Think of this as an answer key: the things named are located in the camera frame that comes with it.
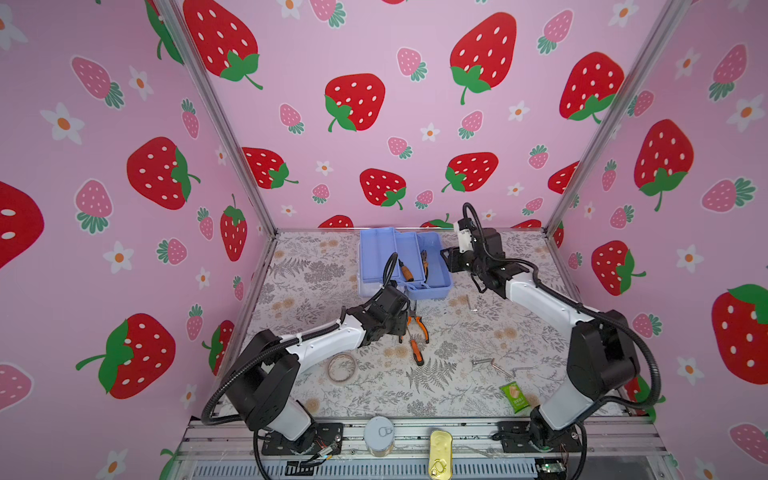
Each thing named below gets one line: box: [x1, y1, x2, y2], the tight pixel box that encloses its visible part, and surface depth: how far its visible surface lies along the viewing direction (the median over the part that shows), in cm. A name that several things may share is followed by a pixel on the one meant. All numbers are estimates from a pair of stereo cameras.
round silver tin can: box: [364, 416, 395, 457], surface depth 72 cm
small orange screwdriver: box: [409, 339, 424, 366], surface depth 89 cm
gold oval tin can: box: [429, 430, 453, 480], surface depth 70 cm
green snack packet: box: [499, 381, 530, 414], surface depth 81 cm
